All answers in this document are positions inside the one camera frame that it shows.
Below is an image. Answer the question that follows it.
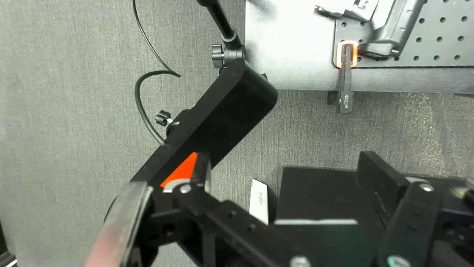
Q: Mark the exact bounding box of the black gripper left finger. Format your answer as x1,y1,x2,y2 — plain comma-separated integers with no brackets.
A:
145,181,317,267

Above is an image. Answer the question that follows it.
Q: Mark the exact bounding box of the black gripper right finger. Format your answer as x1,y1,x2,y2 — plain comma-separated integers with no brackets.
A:
357,150,444,267

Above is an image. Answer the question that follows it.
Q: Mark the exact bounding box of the white label tag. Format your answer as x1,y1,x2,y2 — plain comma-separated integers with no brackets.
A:
247,177,271,226

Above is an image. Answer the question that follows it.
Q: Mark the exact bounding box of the silver metal plate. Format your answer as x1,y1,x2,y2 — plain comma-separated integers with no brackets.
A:
83,181,155,267

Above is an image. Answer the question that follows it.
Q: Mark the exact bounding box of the silver perforated metal table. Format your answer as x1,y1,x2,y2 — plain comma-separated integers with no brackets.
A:
244,0,474,97

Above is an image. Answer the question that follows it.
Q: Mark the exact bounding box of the metal clamp with orange pad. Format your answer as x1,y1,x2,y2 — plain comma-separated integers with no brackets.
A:
314,0,426,63

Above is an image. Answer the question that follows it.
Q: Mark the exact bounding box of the black camera box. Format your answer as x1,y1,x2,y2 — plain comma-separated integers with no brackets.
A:
129,58,280,199

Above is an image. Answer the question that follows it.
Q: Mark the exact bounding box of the grey clamp with orange handle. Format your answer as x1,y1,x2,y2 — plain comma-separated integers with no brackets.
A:
332,39,360,116

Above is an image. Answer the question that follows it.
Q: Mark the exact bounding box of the thin black cable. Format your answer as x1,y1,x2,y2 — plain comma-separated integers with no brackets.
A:
130,0,182,146

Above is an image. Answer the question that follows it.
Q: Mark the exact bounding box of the black camera stand rod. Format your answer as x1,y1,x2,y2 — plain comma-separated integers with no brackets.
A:
197,0,247,70

